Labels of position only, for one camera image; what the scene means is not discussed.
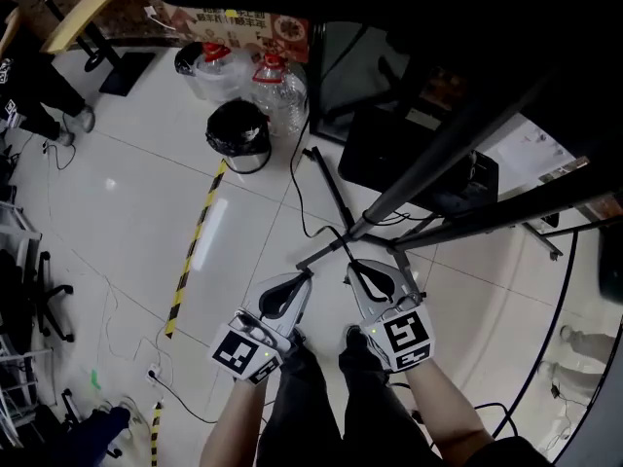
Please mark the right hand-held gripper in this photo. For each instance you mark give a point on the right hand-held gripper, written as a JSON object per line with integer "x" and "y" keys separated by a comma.
{"x": 406, "y": 336}

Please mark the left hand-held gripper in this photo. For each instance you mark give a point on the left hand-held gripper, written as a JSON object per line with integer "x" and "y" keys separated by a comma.
{"x": 233, "y": 350}

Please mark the person's left forearm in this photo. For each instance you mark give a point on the person's left forearm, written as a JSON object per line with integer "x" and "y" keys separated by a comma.
{"x": 233, "y": 421}

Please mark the person's right forearm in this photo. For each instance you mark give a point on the person's right forearm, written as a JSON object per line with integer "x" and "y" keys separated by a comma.
{"x": 438, "y": 402}

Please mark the person's left leg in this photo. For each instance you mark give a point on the person's left leg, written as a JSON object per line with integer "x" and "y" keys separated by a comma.
{"x": 297, "y": 397}

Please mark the person's leg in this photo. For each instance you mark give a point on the person's leg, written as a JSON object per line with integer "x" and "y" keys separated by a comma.
{"x": 297, "y": 397}
{"x": 375, "y": 397}

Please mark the yellow black striped floor tape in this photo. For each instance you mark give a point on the yellow black striped floor tape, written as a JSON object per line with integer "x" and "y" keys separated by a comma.
{"x": 187, "y": 270}
{"x": 155, "y": 436}

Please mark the person's right leg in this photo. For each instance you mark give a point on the person's right leg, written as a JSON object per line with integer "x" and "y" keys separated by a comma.
{"x": 375, "y": 397}

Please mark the black stand shelf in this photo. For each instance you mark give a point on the black stand shelf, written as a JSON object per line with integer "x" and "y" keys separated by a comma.
{"x": 379, "y": 154}

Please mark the dark metal TV stand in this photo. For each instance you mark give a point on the dark metal TV stand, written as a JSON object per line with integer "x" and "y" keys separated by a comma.
{"x": 438, "y": 163}

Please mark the steel trash bin black bag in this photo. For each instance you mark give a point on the steel trash bin black bag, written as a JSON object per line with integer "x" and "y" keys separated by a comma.
{"x": 238, "y": 129}

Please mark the person's black t-shirt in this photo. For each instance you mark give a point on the person's black t-shirt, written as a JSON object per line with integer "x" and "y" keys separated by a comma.
{"x": 496, "y": 455}

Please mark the clear water jug red cap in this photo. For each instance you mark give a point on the clear water jug red cap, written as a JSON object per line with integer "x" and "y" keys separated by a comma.
{"x": 282, "y": 95}
{"x": 224, "y": 78}

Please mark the white water dispenser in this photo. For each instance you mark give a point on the white water dispenser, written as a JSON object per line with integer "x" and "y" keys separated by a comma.
{"x": 530, "y": 144}

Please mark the black framed glass cabinet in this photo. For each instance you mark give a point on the black framed glass cabinet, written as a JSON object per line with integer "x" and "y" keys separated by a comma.
{"x": 340, "y": 76}

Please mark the black chair base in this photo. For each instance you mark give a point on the black chair base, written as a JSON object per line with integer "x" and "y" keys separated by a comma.
{"x": 68, "y": 406}

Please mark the black office chair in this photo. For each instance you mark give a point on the black office chair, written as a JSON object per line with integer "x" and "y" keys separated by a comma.
{"x": 19, "y": 299}

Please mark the small bin with black bag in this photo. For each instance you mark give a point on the small bin with black bag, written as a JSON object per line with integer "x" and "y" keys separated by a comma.
{"x": 187, "y": 61}

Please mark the white metal shelf rack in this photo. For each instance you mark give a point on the white metal shelf rack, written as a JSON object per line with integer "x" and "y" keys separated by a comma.
{"x": 19, "y": 226}

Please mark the printed cardboard box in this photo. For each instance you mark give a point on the printed cardboard box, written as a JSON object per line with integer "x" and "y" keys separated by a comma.
{"x": 229, "y": 27}

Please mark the wooden table black base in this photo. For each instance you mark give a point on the wooden table black base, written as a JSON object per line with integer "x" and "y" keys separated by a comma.
{"x": 83, "y": 12}

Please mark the whiteboard with black frame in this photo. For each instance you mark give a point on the whiteboard with black frame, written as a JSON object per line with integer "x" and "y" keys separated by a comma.
{"x": 608, "y": 406}

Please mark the white wall socket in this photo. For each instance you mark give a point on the white wall socket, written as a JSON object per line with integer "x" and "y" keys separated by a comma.
{"x": 150, "y": 11}

